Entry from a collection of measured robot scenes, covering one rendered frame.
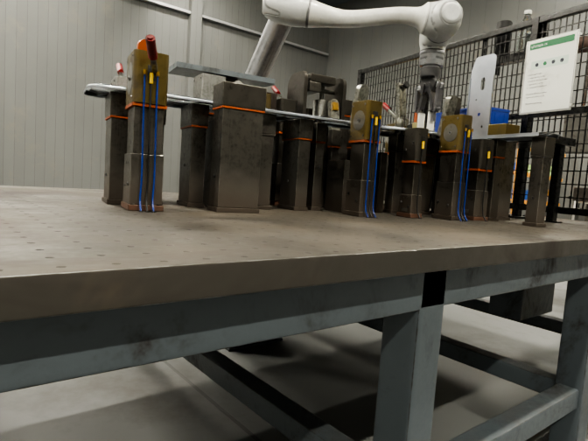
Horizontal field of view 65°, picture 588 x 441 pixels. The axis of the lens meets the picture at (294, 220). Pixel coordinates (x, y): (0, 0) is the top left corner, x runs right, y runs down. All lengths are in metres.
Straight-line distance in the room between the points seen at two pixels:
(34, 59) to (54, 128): 1.50
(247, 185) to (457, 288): 0.59
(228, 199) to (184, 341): 0.70
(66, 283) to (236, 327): 0.23
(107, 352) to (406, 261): 0.44
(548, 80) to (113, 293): 2.01
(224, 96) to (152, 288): 0.80
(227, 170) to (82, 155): 10.99
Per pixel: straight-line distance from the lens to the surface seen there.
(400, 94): 1.98
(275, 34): 2.10
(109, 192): 1.30
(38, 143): 11.96
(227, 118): 1.22
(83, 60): 12.37
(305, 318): 0.67
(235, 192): 1.22
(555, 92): 2.21
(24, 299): 0.46
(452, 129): 1.64
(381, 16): 1.79
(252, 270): 0.54
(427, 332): 0.90
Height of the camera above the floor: 0.79
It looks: 5 degrees down
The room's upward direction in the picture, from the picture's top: 4 degrees clockwise
